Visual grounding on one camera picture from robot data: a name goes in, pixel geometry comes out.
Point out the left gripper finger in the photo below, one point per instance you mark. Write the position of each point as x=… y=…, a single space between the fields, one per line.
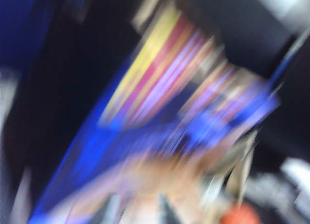
x=168 y=213

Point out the orange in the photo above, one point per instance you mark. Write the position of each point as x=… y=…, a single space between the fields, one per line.
x=238 y=214

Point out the printed brown paper bag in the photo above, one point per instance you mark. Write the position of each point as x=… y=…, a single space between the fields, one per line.
x=155 y=93

